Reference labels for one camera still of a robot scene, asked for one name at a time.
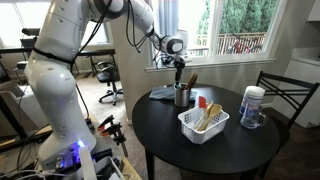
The blue cloth towel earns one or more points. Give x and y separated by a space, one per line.
161 93

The wooden deck railing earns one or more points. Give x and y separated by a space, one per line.
206 41

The round black table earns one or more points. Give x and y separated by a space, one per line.
206 156

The black stereo camera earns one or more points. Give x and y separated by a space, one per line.
30 32

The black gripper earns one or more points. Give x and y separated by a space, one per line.
179 63

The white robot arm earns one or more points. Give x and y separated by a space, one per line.
56 83

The dark wooden spoon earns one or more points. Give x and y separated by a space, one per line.
194 78

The white plastic basket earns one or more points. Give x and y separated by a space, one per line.
203 133

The black orange bar clamp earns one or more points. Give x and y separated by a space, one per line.
106 122
116 131

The black wooden chair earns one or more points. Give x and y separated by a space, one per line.
286 85

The red silicone spatula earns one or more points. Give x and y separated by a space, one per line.
202 102

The white kitchen cabinet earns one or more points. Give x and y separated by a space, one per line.
300 83

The white wipes canister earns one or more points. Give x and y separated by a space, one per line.
252 96

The white framed window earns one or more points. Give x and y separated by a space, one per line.
213 63

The grey blue curtain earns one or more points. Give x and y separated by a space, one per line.
168 16

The blue wooden spoon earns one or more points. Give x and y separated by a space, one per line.
182 86

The metal utensil holder cup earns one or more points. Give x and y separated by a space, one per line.
182 98

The clear glass mug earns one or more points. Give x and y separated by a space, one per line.
251 118

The light wooden workbench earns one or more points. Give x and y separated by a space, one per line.
130 170

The green conifer tree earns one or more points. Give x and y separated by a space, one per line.
246 15

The light wooden spoon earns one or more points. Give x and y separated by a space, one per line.
213 111

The black metal frame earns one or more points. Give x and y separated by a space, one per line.
15 121

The black office chair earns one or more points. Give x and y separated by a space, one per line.
108 76

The red bicycle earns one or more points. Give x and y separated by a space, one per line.
240 46

